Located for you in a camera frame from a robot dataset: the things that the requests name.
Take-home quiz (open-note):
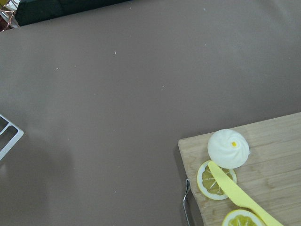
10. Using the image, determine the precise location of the white onion half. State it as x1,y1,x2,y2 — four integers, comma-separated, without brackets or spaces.
207,129,250,169

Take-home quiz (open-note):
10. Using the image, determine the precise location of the lemon slice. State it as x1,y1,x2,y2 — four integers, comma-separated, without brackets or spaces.
222,210,265,226
197,161,228,201

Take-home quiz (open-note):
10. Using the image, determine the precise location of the bamboo cutting board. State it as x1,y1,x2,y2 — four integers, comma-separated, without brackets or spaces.
178,113,301,226

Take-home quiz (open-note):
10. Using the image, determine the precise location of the black bar on desk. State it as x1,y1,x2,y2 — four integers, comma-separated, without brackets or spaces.
15,0,126,26

